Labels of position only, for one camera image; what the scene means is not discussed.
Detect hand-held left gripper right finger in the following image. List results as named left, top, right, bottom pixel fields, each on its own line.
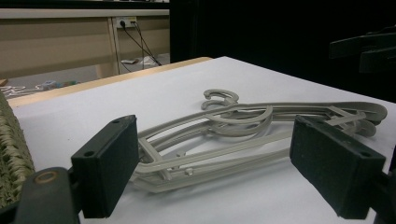
left=289, top=115, right=387, bottom=220

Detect white wall socket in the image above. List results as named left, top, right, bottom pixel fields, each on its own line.
left=115, top=16, right=138, bottom=29

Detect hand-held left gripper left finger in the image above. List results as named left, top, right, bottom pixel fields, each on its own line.
left=70, top=114, right=140, bottom=219

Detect green woven mat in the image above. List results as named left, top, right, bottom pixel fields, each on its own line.
left=0, top=90, right=35, bottom=209

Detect white papers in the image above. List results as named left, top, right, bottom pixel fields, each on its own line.
left=120, top=56, right=158, bottom=67

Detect pile of white hangers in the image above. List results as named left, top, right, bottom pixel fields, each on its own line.
left=0, top=85, right=35, bottom=98

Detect black cable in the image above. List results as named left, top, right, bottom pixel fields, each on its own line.
left=120, top=21, right=163, bottom=67
left=133, top=21, right=157, bottom=64

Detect small coloured toys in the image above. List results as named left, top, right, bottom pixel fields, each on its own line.
left=35, top=79, right=79, bottom=91

